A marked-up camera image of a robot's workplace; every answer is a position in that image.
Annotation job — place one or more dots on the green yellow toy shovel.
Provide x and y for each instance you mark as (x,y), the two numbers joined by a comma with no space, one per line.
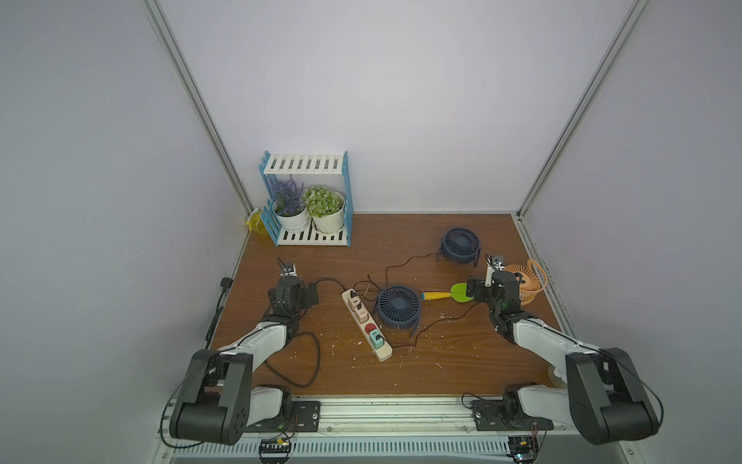
(458,292)

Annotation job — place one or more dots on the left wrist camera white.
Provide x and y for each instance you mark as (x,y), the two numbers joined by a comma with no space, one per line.
(287,269)

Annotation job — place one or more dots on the dark blue desk fan far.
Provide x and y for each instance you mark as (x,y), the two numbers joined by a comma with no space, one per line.
(460,246)

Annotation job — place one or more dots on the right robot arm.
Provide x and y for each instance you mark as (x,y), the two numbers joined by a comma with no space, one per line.
(604,398)

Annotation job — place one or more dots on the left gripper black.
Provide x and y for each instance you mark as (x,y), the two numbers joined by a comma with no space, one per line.
(310,293)

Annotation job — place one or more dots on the lavender plant white pot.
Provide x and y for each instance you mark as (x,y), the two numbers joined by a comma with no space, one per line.
(288,204)

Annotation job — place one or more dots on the yellow object beside shelf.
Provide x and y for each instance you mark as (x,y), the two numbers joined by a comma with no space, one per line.
(255,223)

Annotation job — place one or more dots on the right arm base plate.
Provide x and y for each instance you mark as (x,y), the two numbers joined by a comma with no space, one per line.
(492,415)

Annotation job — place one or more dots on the cream power strip red sockets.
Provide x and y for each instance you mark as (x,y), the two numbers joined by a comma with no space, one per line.
(386,351)

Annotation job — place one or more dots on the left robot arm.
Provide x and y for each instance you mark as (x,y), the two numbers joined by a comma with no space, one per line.
(217,401)

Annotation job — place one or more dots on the orange desk fan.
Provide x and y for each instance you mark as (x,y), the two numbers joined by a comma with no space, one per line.
(532,280)

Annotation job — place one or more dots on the green plant white pot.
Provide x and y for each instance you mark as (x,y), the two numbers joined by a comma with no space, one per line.
(326,208)

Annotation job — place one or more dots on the dark blue desk fan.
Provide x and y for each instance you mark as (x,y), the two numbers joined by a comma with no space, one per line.
(460,246)
(399,307)

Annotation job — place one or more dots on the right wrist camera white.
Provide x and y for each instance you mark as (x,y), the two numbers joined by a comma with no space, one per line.
(495,265)

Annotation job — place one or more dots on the blue white slatted shelf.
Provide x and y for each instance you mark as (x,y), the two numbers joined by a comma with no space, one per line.
(329,170)

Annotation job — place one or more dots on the mint green USB charger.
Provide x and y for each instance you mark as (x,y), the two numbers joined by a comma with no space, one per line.
(377,339)

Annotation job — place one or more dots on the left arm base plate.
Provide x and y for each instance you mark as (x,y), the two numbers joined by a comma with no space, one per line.
(302,416)

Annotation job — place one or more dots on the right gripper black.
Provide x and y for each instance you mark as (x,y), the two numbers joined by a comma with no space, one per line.
(475,289)

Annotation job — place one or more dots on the dark blue desk fan near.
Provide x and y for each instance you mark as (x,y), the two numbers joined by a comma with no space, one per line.
(399,307)

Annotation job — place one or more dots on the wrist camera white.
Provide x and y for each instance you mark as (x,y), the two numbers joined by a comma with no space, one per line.
(287,269)
(495,265)

